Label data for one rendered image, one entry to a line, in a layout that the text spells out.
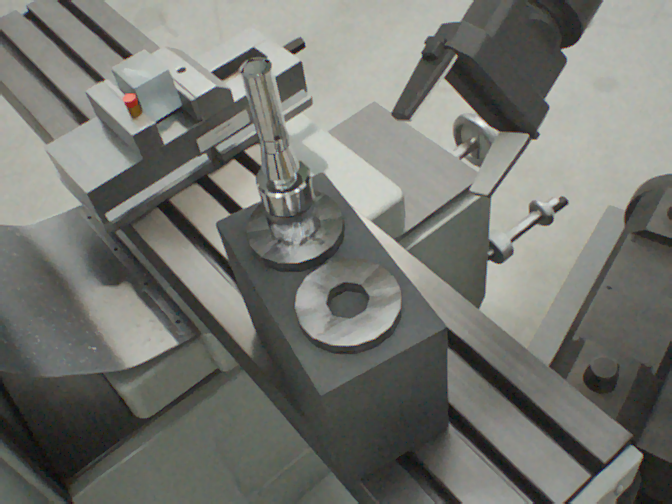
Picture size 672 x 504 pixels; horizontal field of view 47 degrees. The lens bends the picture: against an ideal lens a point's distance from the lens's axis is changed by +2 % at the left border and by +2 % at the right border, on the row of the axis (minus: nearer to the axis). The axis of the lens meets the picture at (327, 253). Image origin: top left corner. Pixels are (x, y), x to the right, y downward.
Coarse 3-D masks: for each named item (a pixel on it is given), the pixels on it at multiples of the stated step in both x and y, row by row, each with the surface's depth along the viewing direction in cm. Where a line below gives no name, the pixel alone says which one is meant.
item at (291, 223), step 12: (312, 192) 65; (264, 204) 65; (276, 204) 64; (288, 204) 63; (300, 204) 64; (312, 204) 66; (276, 216) 65; (288, 216) 65; (300, 216) 65; (312, 216) 66; (276, 228) 66; (288, 228) 66; (300, 228) 66; (312, 228) 67; (288, 240) 67; (300, 240) 67
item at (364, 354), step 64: (320, 192) 71; (256, 256) 69; (320, 256) 67; (384, 256) 67; (256, 320) 79; (320, 320) 62; (384, 320) 61; (320, 384) 60; (384, 384) 63; (384, 448) 72
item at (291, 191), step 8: (304, 168) 64; (264, 176) 64; (296, 176) 64; (304, 176) 64; (264, 184) 64; (272, 184) 63; (288, 184) 63; (296, 184) 63; (304, 184) 63; (264, 192) 63; (272, 192) 63; (280, 192) 63; (288, 192) 63; (296, 192) 63; (304, 192) 63; (272, 200) 63; (280, 200) 63; (288, 200) 63
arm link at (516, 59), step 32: (480, 0) 60; (512, 0) 58; (544, 0) 59; (576, 0) 58; (448, 32) 58; (480, 32) 57; (512, 32) 58; (544, 32) 60; (576, 32) 61; (480, 64) 57; (512, 64) 59; (544, 64) 61; (480, 96) 62; (512, 96) 59; (544, 96) 61; (512, 128) 65
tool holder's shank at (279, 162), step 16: (256, 64) 56; (256, 80) 55; (272, 80) 56; (256, 96) 56; (272, 96) 56; (256, 112) 57; (272, 112) 58; (256, 128) 59; (272, 128) 59; (272, 144) 60; (288, 144) 61; (272, 160) 61; (288, 160) 61; (272, 176) 62; (288, 176) 62
